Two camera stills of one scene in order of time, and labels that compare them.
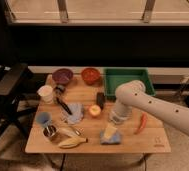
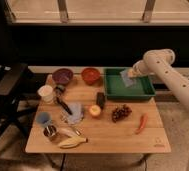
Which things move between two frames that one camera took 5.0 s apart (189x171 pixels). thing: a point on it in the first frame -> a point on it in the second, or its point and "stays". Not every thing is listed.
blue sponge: [115, 139] -> [126, 76]
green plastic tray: [116, 76] stays
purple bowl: [62, 75] stays
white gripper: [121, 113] -> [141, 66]
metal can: [49, 131] stays
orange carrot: [143, 123] stays
